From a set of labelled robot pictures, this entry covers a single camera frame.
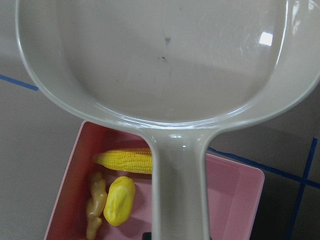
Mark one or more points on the yellow toy bell pepper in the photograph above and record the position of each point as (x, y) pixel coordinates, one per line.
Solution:
(120, 199)

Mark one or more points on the beige plastic dustpan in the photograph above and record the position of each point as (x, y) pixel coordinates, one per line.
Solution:
(175, 72)

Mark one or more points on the pink plastic bin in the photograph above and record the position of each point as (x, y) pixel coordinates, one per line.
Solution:
(233, 189)

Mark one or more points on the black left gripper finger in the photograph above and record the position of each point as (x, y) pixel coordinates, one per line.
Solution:
(147, 236)

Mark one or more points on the brown toy ginger root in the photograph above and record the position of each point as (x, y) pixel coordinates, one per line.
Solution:
(96, 204)

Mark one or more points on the yellow toy corn cob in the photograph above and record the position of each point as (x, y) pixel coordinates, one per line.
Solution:
(132, 160)

